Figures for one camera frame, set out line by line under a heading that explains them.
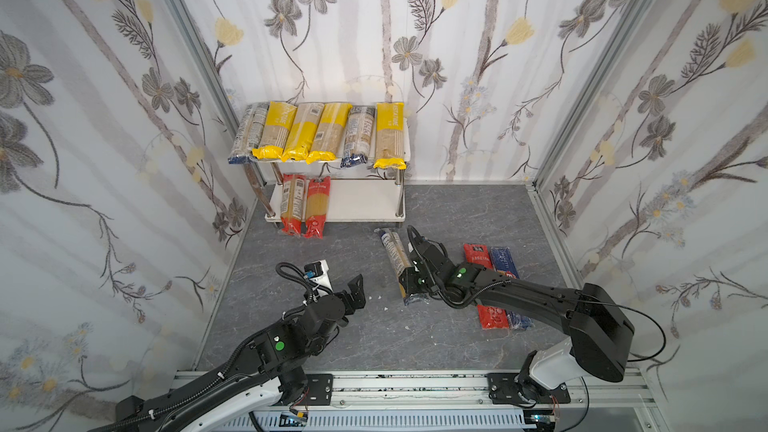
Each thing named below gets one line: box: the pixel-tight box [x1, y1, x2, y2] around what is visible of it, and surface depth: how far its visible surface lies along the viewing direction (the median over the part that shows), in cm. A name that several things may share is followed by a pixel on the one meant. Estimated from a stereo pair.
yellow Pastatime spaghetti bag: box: [252, 101, 298, 160], surface depth 83 cm
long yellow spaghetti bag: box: [373, 102, 407, 170], surface depth 83 cm
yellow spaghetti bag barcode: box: [306, 103, 353, 165], surface depth 84 cm
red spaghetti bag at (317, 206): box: [304, 176, 331, 239], surface depth 106 cm
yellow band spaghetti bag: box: [282, 102, 325, 162], surface depth 84 cm
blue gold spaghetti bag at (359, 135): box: [340, 105, 375, 167], surface depth 83 cm
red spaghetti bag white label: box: [280, 174, 307, 236], surface depth 104 cm
